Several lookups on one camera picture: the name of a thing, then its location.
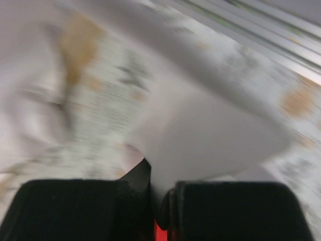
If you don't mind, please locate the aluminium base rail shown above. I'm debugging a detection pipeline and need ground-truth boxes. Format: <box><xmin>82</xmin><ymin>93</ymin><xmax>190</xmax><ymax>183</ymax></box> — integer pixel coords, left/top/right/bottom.
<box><xmin>154</xmin><ymin>1</ymin><xmax>320</xmax><ymax>84</ymax></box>

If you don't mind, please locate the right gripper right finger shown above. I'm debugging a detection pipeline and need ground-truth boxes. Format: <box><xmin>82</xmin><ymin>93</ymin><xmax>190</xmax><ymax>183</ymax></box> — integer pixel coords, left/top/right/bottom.
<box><xmin>157</xmin><ymin>181</ymin><xmax>313</xmax><ymax>241</ymax></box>

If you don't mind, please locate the floral table mat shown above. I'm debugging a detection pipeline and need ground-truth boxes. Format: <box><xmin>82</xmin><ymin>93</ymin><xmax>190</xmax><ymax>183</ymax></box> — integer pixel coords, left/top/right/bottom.
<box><xmin>1</xmin><ymin>4</ymin><xmax>320</xmax><ymax>223</ymax></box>

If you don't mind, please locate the red shirt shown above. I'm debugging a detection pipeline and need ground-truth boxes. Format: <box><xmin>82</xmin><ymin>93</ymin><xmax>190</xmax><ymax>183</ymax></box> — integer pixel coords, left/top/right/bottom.
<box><xmin>154</xmin><ymin>220</ymin><xmax>168</xmax><ymax>241</ymax></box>

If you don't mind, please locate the white button shirt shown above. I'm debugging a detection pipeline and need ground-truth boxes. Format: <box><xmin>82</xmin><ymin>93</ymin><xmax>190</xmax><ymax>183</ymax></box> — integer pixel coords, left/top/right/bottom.
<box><xmin>1</xmin><ymin>1</ymin><xmax>291</xmax><ymax>202</ymax></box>

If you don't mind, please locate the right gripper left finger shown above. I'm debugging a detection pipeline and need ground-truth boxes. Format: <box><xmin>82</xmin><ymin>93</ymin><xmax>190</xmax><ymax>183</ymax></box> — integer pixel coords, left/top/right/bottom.
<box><xmin>1</xmin><ymin>160</ymin><xmax>153</xmax><ymax>240</ymax></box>

